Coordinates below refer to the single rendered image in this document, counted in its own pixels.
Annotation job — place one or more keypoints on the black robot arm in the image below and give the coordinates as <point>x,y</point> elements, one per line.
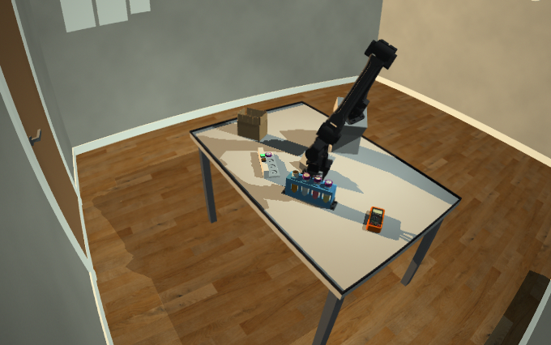
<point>327,133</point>

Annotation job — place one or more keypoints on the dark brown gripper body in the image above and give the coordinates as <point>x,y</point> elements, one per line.
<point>322,169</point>

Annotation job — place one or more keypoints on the black table edge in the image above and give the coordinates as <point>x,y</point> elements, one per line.
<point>286,236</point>

